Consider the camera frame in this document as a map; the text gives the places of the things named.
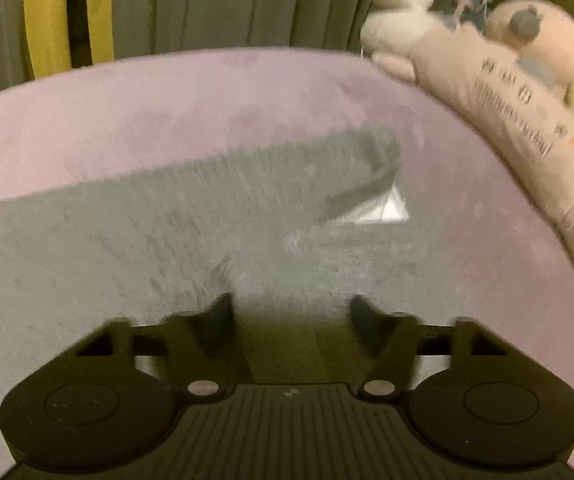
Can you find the yellow curtain panel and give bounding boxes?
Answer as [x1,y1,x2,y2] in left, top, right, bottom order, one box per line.
[22,0,116,82]

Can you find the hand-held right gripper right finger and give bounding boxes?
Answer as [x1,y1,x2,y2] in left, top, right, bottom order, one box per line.
[349,294,501,402]

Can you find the grey-green curtain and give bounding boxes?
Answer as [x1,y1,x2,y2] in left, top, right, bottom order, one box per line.
[0,0,464,106]

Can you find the long pink rabbit plush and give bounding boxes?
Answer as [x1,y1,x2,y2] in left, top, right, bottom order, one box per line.
[359,0,574,322]

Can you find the pink bed sheet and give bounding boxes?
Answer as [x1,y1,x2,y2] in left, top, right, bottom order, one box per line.
[0,50,574,467]

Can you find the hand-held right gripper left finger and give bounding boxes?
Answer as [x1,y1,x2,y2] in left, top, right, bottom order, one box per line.
[74,293,234,402]

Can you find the round pink plush toy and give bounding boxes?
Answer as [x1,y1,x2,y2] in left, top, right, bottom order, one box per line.
[484,0,574,97]

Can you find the grey pants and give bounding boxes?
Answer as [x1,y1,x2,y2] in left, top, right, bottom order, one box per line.
[0,127,448,391]

